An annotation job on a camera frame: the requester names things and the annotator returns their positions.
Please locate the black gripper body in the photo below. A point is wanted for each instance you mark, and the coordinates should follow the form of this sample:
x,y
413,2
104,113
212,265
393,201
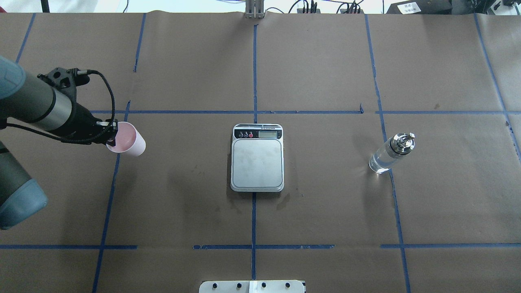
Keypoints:
x,y
82,121

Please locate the pink plastic cup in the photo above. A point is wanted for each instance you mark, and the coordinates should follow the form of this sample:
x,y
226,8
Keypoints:
x,y
128,141

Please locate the glass sauce bottle metal cap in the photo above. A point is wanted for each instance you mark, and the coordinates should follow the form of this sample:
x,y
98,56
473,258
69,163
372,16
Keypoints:
x,y
393,150

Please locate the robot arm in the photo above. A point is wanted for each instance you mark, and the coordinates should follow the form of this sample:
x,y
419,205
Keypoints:
x,y
45,105

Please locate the digital kitchen scale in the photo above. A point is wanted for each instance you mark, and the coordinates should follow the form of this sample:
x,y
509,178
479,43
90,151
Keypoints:
x,y
257,158

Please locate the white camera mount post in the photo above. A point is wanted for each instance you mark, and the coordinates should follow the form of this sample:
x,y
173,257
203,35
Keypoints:
x,y
253,286

